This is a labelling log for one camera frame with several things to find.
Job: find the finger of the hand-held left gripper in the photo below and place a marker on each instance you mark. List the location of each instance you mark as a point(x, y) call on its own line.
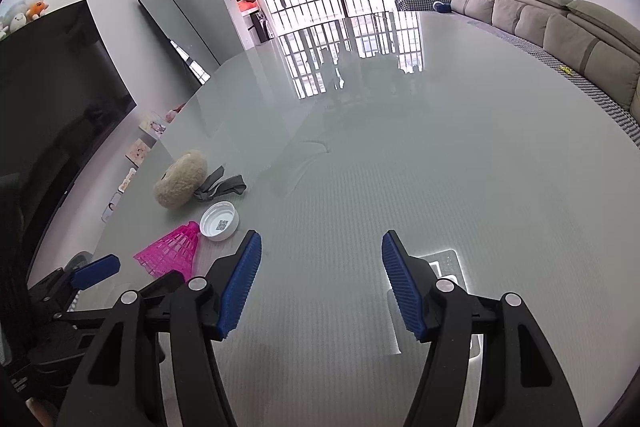
point(97, 271)
point(162, 284)

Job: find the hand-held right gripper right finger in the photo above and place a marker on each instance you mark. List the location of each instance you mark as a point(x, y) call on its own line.
point(402, 282)

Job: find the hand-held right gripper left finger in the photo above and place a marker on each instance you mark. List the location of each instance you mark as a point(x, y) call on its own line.
point(242, 282)

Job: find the grey perforated basket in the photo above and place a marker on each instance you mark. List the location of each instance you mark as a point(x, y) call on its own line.
point(80, 258)

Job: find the pink plastic shuttlecock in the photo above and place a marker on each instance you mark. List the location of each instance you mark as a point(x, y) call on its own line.
point(170, 249)

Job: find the photo card dark figure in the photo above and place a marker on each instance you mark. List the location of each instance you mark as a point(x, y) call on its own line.
point(111, 207)

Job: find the white bottle cap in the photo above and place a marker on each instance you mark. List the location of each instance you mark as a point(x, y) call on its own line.
point(212, 214)

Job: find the small photo card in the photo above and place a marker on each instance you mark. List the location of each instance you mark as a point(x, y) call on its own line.
point(127, 179)

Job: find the grey cloth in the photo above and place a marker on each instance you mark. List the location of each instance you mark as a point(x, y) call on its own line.
point(225, 187)

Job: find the beige wool polishing pad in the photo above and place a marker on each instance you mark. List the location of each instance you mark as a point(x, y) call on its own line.
point(177, 182)

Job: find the beige photo card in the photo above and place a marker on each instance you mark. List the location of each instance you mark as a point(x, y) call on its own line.
point(139, 152)

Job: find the photo card pink figure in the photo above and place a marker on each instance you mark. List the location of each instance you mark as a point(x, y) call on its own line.
point(152, 124)

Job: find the black flat television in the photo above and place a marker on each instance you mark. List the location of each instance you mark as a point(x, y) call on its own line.
point(50, 107)

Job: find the standing floor mirror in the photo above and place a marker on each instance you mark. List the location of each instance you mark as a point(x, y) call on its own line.
point(175, 32)

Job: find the dark cabinet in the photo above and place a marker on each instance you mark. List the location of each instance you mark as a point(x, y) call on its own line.
point(261, 27)

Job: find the small yellow item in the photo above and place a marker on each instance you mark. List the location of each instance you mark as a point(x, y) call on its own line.
point(567, 70)

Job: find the checkered sofa cover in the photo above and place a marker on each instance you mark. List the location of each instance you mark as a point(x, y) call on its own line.
point(580, 77)

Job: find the orange white plush toy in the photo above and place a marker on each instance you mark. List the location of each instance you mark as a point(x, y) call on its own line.
point(38, 4)

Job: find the blue white toy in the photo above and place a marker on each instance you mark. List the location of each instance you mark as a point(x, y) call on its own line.
point(441, 7)

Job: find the red container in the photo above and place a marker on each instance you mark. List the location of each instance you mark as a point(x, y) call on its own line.
point(246, 3)

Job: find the checkered blanket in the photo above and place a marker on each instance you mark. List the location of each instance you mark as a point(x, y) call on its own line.
point(422, 2)

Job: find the grey fabric sofa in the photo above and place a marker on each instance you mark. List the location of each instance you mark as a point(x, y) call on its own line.
point(575, 27)

